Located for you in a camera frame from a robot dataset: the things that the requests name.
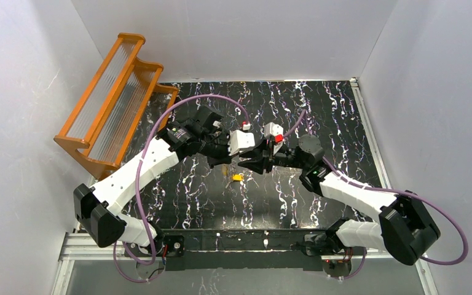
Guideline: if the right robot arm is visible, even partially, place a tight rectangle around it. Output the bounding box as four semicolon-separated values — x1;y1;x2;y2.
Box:
239;135;441;266

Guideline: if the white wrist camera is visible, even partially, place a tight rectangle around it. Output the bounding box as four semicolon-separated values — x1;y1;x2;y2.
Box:
227;122;256;157
264;122;284;145

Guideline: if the orange wooden rack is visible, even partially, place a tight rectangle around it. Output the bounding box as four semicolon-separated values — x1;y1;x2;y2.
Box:
54;33;179;180

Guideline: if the purple cable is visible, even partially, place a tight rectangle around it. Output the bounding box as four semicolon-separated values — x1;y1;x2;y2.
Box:
283;109;470;280
112;94;251;283

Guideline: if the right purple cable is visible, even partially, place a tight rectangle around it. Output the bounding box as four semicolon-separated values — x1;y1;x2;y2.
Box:
283;109;470;280

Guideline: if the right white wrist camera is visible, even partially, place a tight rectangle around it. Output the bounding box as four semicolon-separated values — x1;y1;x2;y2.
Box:
264;122;284;145

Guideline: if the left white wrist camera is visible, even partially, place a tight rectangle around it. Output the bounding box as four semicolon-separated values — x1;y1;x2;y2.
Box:
227;122;256;157

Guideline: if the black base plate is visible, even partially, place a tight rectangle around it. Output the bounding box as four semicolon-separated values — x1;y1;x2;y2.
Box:
124;229;353;272

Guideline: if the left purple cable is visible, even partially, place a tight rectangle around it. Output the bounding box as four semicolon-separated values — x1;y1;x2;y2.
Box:
112;94;251;283

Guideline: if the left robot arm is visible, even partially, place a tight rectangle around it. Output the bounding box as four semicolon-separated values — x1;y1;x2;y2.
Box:
73;106;252;248

